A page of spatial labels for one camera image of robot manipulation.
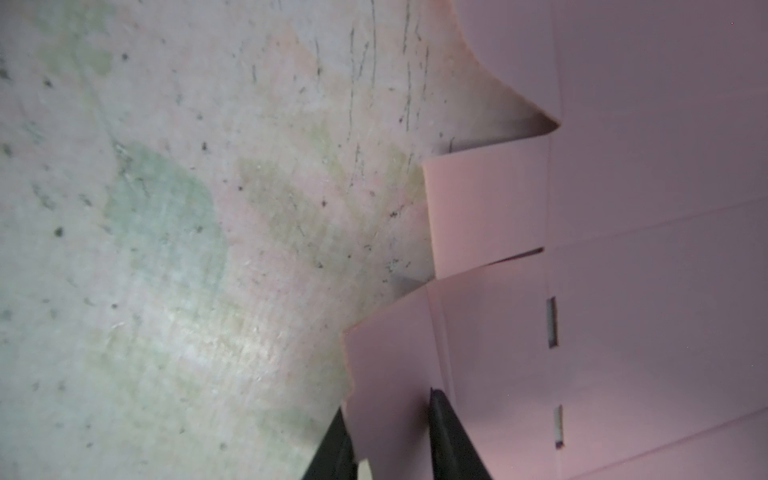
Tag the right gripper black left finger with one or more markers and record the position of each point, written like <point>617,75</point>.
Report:
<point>334,458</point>

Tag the pink paper box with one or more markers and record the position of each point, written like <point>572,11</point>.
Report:
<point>599,309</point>

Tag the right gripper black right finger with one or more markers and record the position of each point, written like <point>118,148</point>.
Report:
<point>453,455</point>

